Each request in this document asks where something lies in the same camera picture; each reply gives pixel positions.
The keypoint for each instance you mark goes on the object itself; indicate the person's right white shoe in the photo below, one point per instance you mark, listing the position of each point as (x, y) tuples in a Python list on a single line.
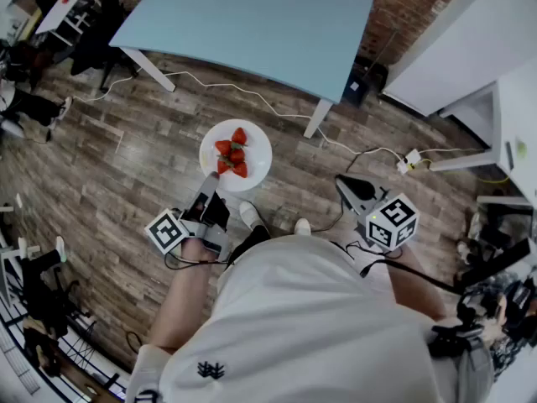
[(302, 226)]

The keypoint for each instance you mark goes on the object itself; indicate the black office chair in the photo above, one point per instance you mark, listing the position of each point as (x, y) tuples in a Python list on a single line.
[(98, 40)]

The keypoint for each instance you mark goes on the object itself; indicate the white cabinet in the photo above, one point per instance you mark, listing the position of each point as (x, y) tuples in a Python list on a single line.
[(461, 36)]

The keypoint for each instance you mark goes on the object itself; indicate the white plate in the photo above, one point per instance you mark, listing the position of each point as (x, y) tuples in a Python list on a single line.
[(260, 149)]

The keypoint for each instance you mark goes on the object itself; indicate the white power strip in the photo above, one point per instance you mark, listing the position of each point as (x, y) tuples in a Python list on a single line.
[(409, 160)]

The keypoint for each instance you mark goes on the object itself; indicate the person's black trousers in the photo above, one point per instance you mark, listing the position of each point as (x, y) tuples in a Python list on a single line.
[(251, 242)]

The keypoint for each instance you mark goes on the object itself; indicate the person's right forearm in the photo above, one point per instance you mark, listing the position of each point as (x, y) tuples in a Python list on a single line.
[(415, 284)]

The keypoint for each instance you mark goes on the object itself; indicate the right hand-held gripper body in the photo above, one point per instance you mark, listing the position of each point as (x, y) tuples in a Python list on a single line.
[(392, 223)]

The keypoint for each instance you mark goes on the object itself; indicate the red strawberry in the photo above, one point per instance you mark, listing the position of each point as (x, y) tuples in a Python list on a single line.
[(223, 167), (239, 136), (241, 169), (223, 146), (236, 155)]

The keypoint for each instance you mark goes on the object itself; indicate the person's white shirt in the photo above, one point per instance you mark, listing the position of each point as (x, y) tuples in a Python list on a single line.
[(302, 317)]

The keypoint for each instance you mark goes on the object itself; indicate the person's left forearm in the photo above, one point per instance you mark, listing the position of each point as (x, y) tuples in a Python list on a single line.
[(184, 300)]

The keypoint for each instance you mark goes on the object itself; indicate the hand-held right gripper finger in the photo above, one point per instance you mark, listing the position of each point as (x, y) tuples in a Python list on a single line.
[(351, 200), (369, 181)]

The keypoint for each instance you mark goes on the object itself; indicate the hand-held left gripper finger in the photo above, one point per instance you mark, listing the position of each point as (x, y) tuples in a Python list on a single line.
[(207, 191)]

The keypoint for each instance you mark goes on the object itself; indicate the small green object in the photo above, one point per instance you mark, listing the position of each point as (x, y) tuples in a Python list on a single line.
[(521, 147)]

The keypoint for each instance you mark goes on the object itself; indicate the person's white shoe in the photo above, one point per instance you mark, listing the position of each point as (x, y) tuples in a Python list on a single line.
[(302, 226), (249, 213)]

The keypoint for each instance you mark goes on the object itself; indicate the person's left white shoe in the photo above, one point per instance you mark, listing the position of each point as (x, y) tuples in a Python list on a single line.
[(249, 213)]

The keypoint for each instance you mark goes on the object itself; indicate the small white table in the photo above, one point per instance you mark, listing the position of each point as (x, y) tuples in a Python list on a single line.
[(58, 11)]

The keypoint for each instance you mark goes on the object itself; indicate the black remote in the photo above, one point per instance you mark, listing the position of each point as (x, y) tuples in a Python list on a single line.
[(509, 154)]

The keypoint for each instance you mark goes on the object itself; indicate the white side desk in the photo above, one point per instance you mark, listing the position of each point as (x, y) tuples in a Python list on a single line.
[(518, 111)]

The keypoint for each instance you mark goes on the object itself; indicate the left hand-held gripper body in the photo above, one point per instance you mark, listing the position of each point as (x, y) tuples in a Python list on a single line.
[(168, 231)]

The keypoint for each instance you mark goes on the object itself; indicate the black box with white label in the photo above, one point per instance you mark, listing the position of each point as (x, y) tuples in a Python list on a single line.
[(361, 97)]

